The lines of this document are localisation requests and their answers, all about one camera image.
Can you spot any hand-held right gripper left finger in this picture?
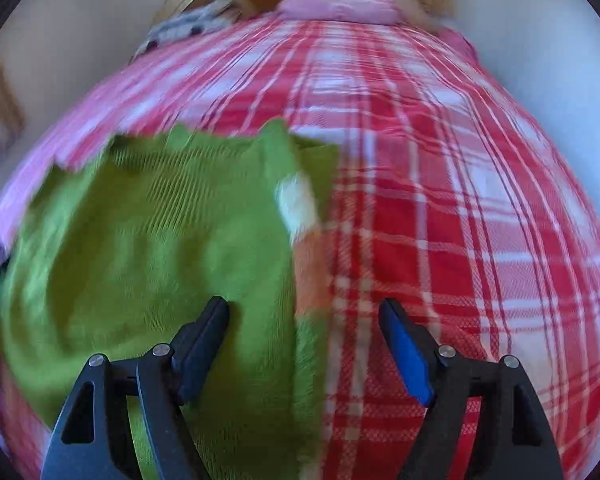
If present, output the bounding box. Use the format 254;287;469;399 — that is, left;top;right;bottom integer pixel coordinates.
41;296;231;480

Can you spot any green orange striped knit sweater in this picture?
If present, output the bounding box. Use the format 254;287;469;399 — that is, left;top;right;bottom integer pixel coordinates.
0;119;341;480

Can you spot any red plaid bed sheet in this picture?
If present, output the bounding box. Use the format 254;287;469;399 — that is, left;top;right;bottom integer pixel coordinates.
0;12;600;480

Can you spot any white dark patterned pillow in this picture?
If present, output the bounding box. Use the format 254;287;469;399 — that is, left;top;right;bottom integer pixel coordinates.
130;0;246;61

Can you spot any pink blanket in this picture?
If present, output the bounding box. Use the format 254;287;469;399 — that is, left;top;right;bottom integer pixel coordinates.
437;26;477;63

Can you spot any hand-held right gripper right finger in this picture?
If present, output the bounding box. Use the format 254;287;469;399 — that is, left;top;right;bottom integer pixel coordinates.
378;298;565;480

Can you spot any pink floral pillow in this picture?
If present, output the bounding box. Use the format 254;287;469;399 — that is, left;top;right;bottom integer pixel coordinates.
276;0;402;26

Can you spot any narrow orange floral curtain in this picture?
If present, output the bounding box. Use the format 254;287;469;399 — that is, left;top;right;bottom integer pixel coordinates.
0;57;28;148

